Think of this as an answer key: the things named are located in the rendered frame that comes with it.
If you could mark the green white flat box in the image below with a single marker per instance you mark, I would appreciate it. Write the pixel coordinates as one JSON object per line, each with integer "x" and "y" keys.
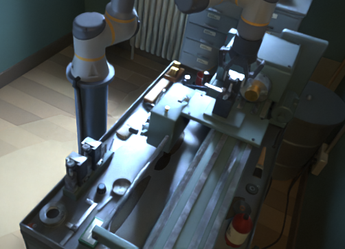
{"x": 86, "y": 237}

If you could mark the grey-blue drawer cabinet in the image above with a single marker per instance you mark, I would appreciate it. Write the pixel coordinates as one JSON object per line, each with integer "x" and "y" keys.
{"x": 205, "y": 36}

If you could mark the small brass knob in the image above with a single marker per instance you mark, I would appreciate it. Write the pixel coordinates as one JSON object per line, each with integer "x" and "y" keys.
{"x": 167, "y": 108}

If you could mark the grey steel drum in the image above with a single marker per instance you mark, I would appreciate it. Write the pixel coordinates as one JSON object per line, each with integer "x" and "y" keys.
{"x": 307, "y": 130}

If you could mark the flat steel square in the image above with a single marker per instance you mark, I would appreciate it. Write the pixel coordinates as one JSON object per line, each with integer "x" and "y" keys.
{"x": 83, "y": 215}

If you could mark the dark threading tool holder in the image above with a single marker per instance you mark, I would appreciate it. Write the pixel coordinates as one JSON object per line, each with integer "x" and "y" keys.
{"x": 76, "y": 169}
{"x": 93, "y": 152}

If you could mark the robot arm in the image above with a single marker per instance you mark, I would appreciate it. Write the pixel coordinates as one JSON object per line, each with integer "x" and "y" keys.
{"x": 89, "y": 44}

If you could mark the small black knob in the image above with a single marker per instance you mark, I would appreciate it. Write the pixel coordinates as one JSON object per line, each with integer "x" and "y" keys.
{"x": 101, "y": 190}

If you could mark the white wall socket box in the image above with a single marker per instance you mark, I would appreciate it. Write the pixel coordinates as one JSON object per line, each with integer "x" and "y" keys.
{"x": 320, "y": 159}

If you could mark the grey-green lathe carriage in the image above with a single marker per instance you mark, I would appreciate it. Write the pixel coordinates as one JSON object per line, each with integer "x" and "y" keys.
{"x": 167, "y": 122}

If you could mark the brown tray with brass block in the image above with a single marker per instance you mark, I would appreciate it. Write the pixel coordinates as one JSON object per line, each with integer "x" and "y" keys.
{"x": 174, "y": 71}

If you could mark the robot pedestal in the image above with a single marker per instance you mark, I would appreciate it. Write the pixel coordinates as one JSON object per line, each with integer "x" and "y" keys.
{"x": 93, "y": 111}

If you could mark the dark tool post block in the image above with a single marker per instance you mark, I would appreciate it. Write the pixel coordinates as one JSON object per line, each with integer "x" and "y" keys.
{"x": 223, "y": 105}

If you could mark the round grey gearbox knob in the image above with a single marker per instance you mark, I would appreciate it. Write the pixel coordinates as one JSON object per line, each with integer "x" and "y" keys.
{"x": 280, "y": 115}

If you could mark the orange oblong block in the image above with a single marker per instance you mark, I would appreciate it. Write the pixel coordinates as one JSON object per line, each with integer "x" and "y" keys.
{"x": 156, "y": 90}

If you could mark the brass lens-mount blank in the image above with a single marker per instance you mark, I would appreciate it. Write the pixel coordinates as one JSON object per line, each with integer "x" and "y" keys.
{"x": 254, "y": 92}

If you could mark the grey-green lathe body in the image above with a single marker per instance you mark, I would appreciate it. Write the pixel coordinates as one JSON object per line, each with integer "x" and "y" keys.
{"x": 194, "y": 179}

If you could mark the white ribbed radiator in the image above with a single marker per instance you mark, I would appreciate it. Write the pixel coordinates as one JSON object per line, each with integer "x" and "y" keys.
{"x": 159, "y": 22}

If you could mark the small black cylinder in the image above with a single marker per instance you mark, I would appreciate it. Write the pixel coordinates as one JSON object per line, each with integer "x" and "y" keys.
{"x": 133, "y": 130}

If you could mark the small red can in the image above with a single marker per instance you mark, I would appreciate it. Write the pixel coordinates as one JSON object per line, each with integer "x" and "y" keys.
{"x": 200, "y": 77}

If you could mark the long grey steel rod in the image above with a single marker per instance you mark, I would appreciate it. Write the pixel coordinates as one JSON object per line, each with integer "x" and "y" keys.
{"x": 134, "y": 183}

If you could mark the small white cap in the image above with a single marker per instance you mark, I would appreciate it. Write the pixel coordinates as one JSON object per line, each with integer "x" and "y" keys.
{"x": 187, "y": 77}

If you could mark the silver lathe chuck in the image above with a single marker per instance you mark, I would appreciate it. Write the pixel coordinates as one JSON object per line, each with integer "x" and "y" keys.
{"x": 265, "y": 82}

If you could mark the red fire extinguisher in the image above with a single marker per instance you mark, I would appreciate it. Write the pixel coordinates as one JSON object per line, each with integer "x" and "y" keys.
{"x": 238, "y": 229}

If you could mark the round grey dial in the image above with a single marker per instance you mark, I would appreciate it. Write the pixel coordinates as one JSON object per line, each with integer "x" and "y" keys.
{"x": 252, "y": 189}

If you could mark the grey apron lever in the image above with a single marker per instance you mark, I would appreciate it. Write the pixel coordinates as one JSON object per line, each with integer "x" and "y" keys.
{"x": 162, "y": 145}

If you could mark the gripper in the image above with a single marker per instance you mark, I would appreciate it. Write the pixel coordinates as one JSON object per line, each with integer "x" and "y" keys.
{"x": 245, "y": 48}

